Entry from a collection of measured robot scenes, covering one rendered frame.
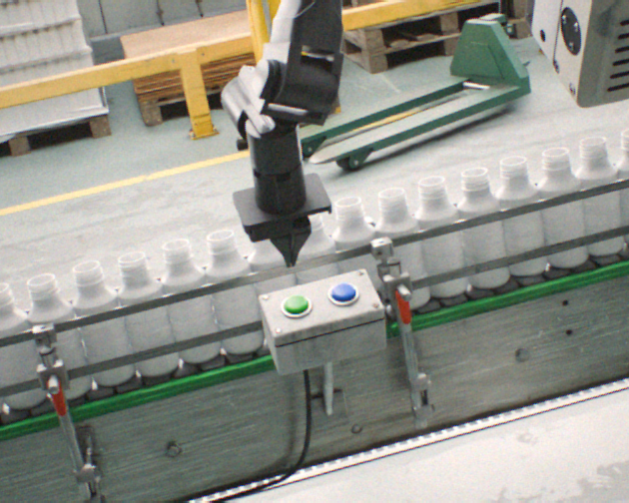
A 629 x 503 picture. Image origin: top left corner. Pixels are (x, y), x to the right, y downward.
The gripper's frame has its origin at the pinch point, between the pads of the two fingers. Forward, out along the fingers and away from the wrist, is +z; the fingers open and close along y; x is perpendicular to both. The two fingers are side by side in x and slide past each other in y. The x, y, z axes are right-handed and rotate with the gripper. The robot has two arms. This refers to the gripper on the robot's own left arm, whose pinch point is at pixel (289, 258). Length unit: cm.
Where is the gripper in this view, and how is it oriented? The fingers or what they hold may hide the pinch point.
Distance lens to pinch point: 147.0
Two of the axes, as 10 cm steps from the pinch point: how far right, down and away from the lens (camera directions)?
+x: 2.7, 6.2, -7.4
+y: -9.6, 2.4, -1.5
